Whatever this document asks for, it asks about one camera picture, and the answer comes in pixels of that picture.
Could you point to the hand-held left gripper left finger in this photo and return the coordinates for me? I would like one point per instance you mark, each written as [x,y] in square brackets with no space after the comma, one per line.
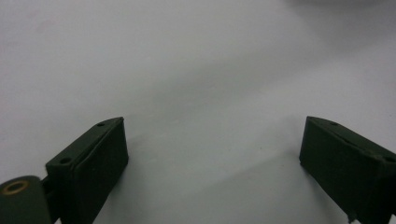
[90,168]

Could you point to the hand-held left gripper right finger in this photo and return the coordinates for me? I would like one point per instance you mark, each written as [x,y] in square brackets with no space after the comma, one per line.
[348,168]

